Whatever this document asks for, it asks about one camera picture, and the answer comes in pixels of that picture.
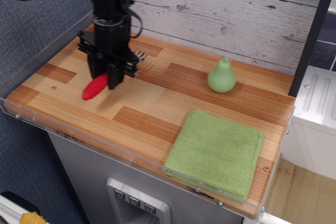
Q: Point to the grey toy fridge cabinet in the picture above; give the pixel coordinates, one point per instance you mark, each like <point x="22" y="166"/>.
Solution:
<point x="89" y="170"/>

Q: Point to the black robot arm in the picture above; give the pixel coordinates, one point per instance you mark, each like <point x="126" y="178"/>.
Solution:
<point x="112" y="10"/>

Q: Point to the dark right frame post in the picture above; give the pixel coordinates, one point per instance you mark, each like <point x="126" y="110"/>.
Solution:
<point x="314" y="32"/>

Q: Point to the yellow object at corner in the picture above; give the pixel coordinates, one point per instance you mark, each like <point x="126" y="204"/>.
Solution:
<point x="32" y="218"/>

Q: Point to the silver dispenser panel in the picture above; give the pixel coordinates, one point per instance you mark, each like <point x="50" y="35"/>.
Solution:
<point x="135" y="203"/>

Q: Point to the red handled metal fork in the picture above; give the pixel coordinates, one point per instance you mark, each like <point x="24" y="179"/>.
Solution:
<point x="98" y="84"/>

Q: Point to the green toy pear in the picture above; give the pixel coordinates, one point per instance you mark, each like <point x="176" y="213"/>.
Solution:
<point x="222" y="78"/>

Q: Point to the white and black left object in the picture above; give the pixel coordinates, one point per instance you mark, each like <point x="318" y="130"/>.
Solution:
<point x="13" y="207"/>

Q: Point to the clear acrylic table guard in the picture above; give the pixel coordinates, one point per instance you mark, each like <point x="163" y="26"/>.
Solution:
<point x="138" y="122"/>

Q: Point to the green folded cloth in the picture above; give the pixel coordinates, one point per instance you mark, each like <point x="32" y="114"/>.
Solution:
<point x="215" y="154"/>

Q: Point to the white toy sink unit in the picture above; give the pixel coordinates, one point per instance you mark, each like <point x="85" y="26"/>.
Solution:
<point x="310" y="139"/>

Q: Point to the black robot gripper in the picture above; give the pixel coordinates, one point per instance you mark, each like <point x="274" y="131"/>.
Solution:
<point x="109" y="40"/>

